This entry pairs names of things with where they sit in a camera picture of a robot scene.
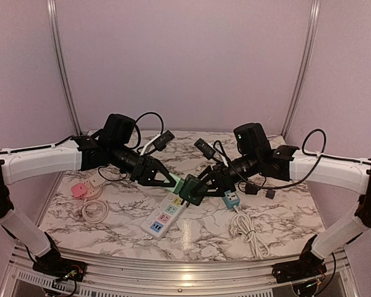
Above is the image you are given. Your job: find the black power adapter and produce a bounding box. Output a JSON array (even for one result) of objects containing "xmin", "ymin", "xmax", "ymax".
[{"xmin": 244, "ymin": 184, "xmax": 259, "ymax": 195}]

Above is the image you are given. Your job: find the small black usb charger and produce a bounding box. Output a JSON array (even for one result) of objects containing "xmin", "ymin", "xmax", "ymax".
[{"xmin": 265, "ymin": 189, "xmax": 276, "ymax": 200}]

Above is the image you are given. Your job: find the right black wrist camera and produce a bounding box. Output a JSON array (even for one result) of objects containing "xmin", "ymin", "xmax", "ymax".
[{"xmin": 233, "ymin": 123, "xmax": 271, "ymax": 157}]

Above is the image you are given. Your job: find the left aluminium post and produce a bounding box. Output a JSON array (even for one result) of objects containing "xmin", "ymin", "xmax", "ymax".
[{"xmin": 47, "ymin": 0, "xmax": 82, "ymax": 136}]

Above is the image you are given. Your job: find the white long power strip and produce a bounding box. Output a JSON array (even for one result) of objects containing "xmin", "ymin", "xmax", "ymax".
[{"xmin": 141, "ymin": 193, "xmax": 186, "ymax": 240}]

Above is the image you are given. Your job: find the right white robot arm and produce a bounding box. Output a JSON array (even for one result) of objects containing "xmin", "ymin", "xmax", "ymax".
[{"xmin": 191, "ymin": 145, "xmax": 371, "ymax": 277}]

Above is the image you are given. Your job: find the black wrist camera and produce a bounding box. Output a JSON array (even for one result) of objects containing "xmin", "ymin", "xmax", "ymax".
[
  {"xmin": 233, "ymin": 123, "xmax": 271, "ymax": 157},
  {"xmin": 99, "ymin": 113, "xmax": 136, "ymax": 147}
]

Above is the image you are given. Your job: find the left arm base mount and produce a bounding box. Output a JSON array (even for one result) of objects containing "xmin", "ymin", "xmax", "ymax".
[{"xmin": 32, "ymin": 244, "xmax": 86, "ymax": 282}]

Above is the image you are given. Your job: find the pink cube socket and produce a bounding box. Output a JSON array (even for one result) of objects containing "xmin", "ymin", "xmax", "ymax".
[{"xmin": 71, "ymin": 183, "xmax": 88, "ymax": 199}]

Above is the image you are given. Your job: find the aluminium post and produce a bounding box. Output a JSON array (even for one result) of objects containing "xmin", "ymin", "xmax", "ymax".
[
  {"xmin": 281, "ymin": 0, "xmax": 322, "ymax": 139},
  {"xmin": 47, "ymin": 0, "xmax": 82, "ymax": 136}
]

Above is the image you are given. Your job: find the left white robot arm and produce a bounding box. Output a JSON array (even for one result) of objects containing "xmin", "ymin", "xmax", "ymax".
[{"xmin": 0, "ymin": 136, "xmax": 177, "ymax": 275}]

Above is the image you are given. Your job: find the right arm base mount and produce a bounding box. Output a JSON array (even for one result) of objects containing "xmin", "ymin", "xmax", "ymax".
[{"xmin": 272, "ymin": 236, "xmax": 327, "ymax": 283}]

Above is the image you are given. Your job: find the teal power strip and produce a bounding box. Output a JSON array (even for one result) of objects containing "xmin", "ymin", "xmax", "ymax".
[{"xmin": 222, "ymin": 191, "xmax": 241, "ymax": 209}]

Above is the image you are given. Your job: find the white teal strip cord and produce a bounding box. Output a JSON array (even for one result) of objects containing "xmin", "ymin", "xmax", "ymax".
[{"xmin": 230, "ymin": 207, "xmax": 270, "ymax": 259}]

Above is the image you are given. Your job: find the dark green cube adapter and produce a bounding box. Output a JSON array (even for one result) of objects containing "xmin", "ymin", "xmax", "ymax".
[{"xmin": 179, "ymin": 174, "xmax": 207, "ymax": 206}]

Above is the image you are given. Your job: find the light green plug adapter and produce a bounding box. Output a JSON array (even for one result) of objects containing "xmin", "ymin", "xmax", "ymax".
[{"xmin": 166, "ymin": 173, "xmax": 185, "ymax": 195}]

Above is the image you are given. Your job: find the aluminium front rail frame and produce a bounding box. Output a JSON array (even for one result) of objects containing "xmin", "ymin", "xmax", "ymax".
[{"xmin": 0, "ymin": 244, "xmax": 360, "ymax": 296}]

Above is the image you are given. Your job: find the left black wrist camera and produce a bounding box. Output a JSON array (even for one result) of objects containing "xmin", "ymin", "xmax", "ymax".
[{"xmin": 99, "ymin": 113, "xmax": 136, "ymax": 147}]

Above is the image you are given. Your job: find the beige round power strip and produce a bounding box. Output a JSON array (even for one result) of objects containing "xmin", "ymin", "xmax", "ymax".
[{"xmin": 81, "ymin": 173, "xmax": 106, "ymax": 200}]

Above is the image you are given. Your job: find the right aluminium post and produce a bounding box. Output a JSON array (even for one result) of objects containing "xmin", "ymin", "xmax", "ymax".
[{"xmin": 281, "ymin": 0, "xmax": 322, "ymax": 139}]

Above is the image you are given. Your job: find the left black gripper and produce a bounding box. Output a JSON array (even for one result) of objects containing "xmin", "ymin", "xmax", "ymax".
[{"xmin": 109, "ymin": 141, "xmax": 177, "ymax": 187}]

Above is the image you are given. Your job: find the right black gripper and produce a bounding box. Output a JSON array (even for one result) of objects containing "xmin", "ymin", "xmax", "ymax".
[{"xmin": 190, "ymin": 151, "xmax": 260, "ymax": 197}]

